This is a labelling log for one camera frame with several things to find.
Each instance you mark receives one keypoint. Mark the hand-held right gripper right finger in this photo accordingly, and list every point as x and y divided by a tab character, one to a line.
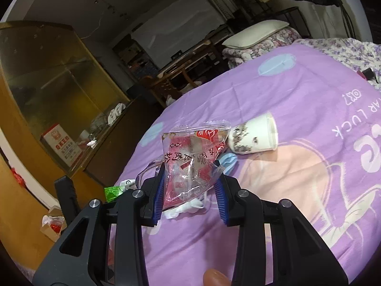
221	199

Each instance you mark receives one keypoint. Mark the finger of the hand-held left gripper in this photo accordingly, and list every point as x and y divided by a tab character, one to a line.
67	198

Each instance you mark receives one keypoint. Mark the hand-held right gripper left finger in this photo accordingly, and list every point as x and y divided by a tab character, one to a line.
157	198

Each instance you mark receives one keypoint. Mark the white tissue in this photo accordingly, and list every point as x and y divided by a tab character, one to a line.
190	207

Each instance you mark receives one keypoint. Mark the blue face mask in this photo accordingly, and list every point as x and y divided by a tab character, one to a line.
228	161

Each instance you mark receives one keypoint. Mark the green wrapper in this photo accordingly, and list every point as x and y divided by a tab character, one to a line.
111	193

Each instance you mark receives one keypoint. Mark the clear red snack packet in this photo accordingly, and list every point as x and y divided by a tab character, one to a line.
190	161

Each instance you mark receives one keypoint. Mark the floral print paper cup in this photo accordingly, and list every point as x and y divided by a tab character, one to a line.
253	137

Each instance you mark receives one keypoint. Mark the person's right hand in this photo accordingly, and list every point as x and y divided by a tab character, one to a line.
215	277

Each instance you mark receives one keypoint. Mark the clear plastic wrapper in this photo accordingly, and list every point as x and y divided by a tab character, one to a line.
145	172

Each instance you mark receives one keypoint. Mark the small cardboard box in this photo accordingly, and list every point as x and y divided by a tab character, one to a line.
53	226

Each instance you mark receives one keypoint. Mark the small white wrapper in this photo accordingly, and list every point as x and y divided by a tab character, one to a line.
126	183

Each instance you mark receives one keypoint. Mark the red and white box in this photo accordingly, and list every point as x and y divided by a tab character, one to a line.
59	146

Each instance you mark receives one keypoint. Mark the white cloth in cabinet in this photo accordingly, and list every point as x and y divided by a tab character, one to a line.
116	114

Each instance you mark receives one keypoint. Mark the glass front wooden cabinet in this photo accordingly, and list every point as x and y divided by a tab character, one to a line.
59	95

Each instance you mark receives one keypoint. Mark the wooden chair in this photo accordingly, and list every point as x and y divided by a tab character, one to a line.
162	88

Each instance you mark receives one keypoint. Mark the purple printed blanket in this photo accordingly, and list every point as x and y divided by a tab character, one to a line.
297	110

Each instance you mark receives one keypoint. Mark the white projection screen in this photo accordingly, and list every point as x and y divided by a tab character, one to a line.
178	32

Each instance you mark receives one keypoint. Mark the white pillow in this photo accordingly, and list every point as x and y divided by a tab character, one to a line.
256	34

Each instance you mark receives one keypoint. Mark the small black red object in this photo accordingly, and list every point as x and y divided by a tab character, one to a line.
369	74

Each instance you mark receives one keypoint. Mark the floral bed sheet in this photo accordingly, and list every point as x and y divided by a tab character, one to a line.
351	46

